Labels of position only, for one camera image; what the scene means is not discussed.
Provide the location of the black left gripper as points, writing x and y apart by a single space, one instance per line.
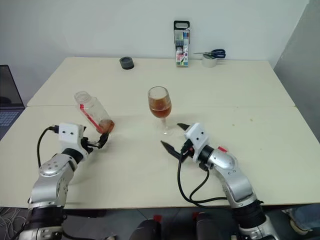
86 145

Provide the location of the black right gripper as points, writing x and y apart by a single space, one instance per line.
187 150

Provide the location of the clear plastic tea bottle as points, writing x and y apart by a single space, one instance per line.
97 112

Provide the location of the clear wine glass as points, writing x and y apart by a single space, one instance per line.
160 106

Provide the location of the red bottle cap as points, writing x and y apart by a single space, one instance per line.
221 149

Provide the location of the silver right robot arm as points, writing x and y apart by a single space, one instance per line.
232 175

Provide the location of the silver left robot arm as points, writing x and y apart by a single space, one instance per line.
50 175

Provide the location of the small red knob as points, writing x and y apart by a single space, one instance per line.
195 215
157 218

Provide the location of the black round rubber puck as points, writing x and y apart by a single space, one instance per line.
126 63

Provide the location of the white tape roll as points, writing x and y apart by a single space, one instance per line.
209 62

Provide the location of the marker pen pack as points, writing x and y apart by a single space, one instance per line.
181 45

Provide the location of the dark rounded shape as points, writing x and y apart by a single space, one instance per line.
215 227
147 230

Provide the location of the dark grey laptop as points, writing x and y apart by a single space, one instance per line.
8 87

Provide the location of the bystander white shoe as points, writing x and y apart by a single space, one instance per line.
295 225

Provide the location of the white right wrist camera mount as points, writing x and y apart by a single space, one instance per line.
197 136

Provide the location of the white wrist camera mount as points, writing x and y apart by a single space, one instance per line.
197 136
70 132

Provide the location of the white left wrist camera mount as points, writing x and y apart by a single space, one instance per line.
70 132

